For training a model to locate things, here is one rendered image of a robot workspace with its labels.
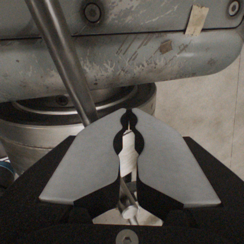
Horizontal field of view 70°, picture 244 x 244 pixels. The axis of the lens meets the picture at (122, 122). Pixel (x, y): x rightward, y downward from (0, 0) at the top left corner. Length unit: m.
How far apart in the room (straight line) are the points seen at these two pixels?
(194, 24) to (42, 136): 0.22
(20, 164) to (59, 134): 0.11
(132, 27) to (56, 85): 0.10
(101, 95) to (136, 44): 0.11
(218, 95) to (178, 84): 0.58
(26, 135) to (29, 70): 0.10
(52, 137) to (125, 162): 0.12
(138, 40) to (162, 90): 1.61
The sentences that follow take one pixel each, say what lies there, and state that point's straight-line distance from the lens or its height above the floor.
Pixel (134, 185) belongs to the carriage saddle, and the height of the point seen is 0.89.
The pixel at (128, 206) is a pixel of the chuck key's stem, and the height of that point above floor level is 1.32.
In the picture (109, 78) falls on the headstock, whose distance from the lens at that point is 0.20.
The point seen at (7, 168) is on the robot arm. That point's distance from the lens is 0.65.
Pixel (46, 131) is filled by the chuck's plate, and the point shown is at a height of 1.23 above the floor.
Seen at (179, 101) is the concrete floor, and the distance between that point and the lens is 1.96.
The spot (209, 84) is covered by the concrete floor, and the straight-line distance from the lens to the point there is 2.13.
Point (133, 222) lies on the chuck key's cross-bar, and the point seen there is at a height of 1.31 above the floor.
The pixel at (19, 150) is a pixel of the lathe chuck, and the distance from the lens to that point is 0.30.
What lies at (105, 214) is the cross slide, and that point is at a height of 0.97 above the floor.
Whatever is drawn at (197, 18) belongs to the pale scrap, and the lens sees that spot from 0.22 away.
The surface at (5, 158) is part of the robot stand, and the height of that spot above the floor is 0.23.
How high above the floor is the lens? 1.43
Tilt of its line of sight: 55 degrees down
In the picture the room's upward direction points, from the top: 148 degrees clockwise
